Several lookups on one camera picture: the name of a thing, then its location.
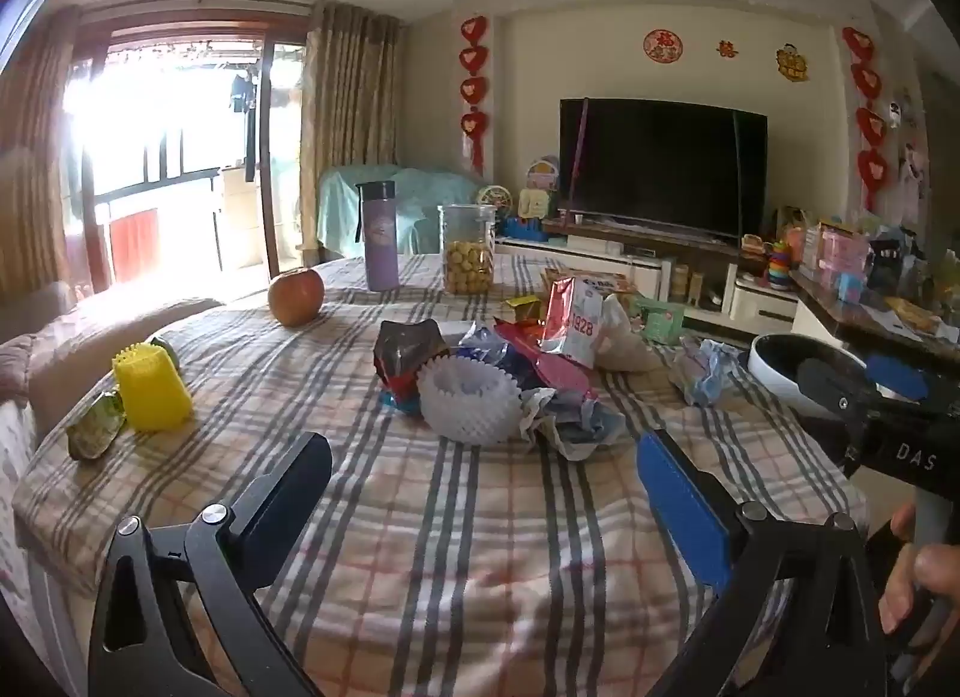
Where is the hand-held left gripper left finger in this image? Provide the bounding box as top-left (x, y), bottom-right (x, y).
top-left (88, 431), bottom-right (333, 697)

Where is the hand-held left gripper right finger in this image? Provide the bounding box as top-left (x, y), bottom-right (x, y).
top-left (636, 429), bottom-right (893, 697)

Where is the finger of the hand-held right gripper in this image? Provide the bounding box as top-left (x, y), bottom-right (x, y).
top-left (796, 357), bottom-right (886, 422)
top-left (865, 354), bottom-right (960, 413)

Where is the white and black trash bin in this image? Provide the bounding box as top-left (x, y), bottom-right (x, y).
top-left (748, 334), bottom-right (871, 419)

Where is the light blue wrapper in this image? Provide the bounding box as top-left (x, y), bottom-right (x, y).
top-left (670, 337), bottom-right (743, 407)

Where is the white paper wrapper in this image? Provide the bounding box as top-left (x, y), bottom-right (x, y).
top-left (521, 385), bottom-right (627, 462)

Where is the white plastic bag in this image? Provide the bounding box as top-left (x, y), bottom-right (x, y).
top-left (596, 292), bottom-right (665, 374)

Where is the dark red foil wrapper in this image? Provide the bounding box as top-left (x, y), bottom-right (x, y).
top-left (373, 319), bottom-right (451, 417)

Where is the red snack wrapper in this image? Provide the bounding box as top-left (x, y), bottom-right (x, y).
top-left (495, 322), bottom-right (601, 402)

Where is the white foam fruit net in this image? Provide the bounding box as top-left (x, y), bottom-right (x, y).
top-left (416, 357), bottom-right (524, 447)

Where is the green foil wrapper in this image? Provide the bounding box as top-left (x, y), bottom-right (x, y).
top-left (66, 389), bottom-right (127, 462)

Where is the red and white carton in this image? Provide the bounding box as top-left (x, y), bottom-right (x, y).
top-left (538, 275), bottom-right (608, 369)

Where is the blue snack wrapper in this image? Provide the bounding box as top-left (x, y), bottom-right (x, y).
top-left (456, 322), bottom-right (541, 368)

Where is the person's right hand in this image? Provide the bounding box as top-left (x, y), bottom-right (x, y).
top-left (877, 505), bottom-right (960, 636)

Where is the orange flat package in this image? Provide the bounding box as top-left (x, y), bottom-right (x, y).
top-left (885, 295), bottom-right (942, 334)

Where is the marble top side table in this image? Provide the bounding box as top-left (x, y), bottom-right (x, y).
top-left (787, 265), bottom-right (960, 375)

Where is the white television cabinet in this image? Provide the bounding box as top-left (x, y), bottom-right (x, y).
top-left (495, 217), bottom-right (800, 327)

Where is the pink toy box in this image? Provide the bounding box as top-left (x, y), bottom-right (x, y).
top-left (817, 220), bottom-right (875, 285)

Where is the plaid tablecloth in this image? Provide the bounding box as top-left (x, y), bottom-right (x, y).
top-left (11, 250), bottom-right (871, 697)

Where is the yellow ribbed plastic cup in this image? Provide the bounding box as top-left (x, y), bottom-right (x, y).
top-left (112, 343), bottom-right (194, 432)

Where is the red apple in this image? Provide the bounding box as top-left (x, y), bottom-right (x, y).
top-left (268, 266), bottom-right (326, 328)

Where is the orange biscuit box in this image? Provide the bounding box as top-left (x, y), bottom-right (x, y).
top-left (541, 267), bottom-right (638, 300)

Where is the purple water bottle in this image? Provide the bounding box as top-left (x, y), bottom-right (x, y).
top-left (355, 180), bottom-right (401, 292)

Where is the black flat television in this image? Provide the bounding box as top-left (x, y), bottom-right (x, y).
top-left (559, 97), bottom-right (770, 240)

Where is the clear cookie jar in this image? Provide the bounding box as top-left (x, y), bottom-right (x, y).
top-left (439, 203), bottom-right (497, 297)

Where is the sofa with teal cover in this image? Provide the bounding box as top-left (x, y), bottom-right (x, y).
top-left (315, 166), bottom-right (488, 255)

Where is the ferris wheel toy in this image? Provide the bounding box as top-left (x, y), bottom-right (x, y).
top-left (478, 183), bottom-right (515, 225)

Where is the beige patterned curtain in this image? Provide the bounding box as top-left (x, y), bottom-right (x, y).
top-left (0, 7), bottom-right (83, 293)
top-left (300, 1), bottom-right (402, 255)

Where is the colourful stacking ring toy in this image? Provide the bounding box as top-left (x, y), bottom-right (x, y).
top-left (765, 239), bottom-right (792, 289)

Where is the red heart string decoration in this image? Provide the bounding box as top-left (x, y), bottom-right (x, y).
top-left (459, 16), bottom-right (490, 173)
top-left (841, 26), bottom-right (890, 210)

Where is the yellow doll wall sticker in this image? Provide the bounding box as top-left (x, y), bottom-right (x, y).
top-left (776, 44), bottom-right (811, 83)

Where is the brown balcony door frame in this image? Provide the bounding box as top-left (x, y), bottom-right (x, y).
top-left (67, 22), bottom-right (308, 285)

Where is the round red wall sticker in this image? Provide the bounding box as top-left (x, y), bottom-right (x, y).
top-left (643, 29), bottom-right (683, 64)

